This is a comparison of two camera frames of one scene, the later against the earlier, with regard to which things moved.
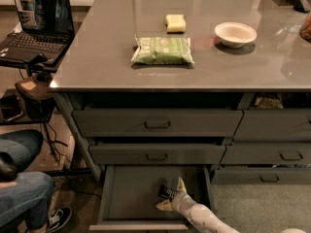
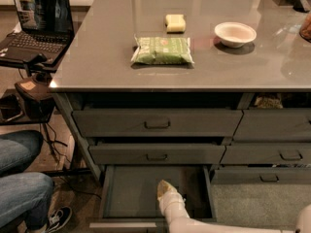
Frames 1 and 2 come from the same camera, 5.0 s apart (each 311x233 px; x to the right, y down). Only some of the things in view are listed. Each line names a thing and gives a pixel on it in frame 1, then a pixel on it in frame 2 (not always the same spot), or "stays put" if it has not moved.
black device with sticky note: (39, 102) stays put
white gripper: (180, 200) to (170, 200)
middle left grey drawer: (157, 154) stays put
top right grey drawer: (281, 124) stays put
